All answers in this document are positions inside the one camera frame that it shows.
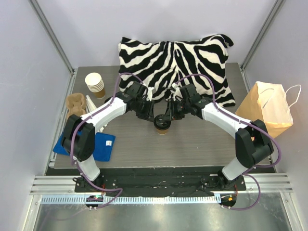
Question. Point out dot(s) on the blue folded cloth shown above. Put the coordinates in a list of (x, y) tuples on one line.
[(103, 147)]

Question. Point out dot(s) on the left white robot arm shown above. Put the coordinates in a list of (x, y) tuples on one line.
[(79, 132)]

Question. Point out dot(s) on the brown paper takeout bag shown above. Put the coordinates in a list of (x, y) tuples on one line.
[(268, 103)]

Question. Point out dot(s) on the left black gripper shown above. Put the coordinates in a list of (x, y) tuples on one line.
[(146, 112)]

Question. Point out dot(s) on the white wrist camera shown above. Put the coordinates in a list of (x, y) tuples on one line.
[(175, 91), (150, 92)]

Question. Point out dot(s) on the stack of paper cups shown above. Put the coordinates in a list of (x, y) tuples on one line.
[(95, 84)]

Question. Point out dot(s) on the cardboard cup carrier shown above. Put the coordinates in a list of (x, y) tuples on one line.
[(76, 105)]

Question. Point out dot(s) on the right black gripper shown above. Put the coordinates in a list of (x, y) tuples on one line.
[(174, 111)]

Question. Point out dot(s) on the aluminium frame rail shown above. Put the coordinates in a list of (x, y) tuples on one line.
[(52, 185)]

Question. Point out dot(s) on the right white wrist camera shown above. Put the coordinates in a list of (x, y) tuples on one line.
[(175, 91)]

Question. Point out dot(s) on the white paper straws bundle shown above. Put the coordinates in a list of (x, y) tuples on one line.
[(90, 106)]

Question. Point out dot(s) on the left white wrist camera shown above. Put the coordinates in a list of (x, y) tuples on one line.
[(150, 92)]

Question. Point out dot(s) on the white slotted cable duct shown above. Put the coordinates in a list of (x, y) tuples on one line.
[(89, 199)]

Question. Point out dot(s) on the zebra print pillow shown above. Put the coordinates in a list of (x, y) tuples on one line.
[(198, 62)]

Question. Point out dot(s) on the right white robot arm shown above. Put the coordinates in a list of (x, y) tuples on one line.
[(252, 141)]

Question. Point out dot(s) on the brown paper coffee cup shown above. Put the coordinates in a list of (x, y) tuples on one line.
[(161, 131)]

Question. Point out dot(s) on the black plastic cup lid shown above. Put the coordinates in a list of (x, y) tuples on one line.
[(160, 123)]

